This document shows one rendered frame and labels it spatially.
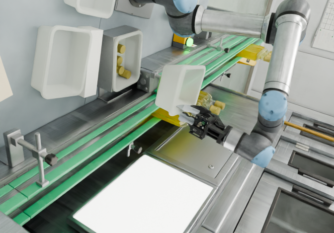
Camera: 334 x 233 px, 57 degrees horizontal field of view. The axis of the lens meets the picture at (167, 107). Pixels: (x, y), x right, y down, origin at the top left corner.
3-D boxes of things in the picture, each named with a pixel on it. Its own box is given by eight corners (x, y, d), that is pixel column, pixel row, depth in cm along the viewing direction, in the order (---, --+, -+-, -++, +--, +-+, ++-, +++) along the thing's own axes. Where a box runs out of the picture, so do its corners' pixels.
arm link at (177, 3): (166, -35, 115) (198, -27, 109) (173, -8, 127) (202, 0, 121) (150, -12, 112) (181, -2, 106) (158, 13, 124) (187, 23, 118)
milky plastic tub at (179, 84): (159, 59, 100) (182, 66, 96) (187, 59, 119) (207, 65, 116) (147, 109, 104) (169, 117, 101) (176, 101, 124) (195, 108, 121)
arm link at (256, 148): (275, 150, 101) (263, 172, 99) (245, 134, 105) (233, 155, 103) (279, 143, 94) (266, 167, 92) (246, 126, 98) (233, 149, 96)
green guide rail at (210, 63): (153, 92, 138) (169, 97, 135) (154, 90, 138) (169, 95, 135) (259, 28, 275) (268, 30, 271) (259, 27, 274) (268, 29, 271)
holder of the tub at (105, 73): (96, 98, 125) (111, 104, 122) (96, 32, 112) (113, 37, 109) (122, 85, 139) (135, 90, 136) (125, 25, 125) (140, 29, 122)
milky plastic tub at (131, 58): (96, 87, 123) (114, 94, 119) (97, 32, 112) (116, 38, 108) (123, 74, 136) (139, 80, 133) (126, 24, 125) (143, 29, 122)
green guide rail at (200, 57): (155, 77, 135) (171, 82, 132) (155, 74, 134) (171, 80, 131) (261, 19, 271) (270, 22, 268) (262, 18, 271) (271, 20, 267)
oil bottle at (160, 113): (143, 112, 138) (185, 129, 129) (144, 101, 135) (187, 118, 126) (150, 108, 142) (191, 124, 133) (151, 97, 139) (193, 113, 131)
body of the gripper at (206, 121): (194, 112, 101) (227, 129, 96) (204, 108, 108) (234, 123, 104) (186, 132, 103) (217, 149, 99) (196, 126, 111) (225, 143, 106)
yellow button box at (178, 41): (171, 45, 167) (183, 48, 164) (173, 32, 163) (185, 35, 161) (177, 42, 173) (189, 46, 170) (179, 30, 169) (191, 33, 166)
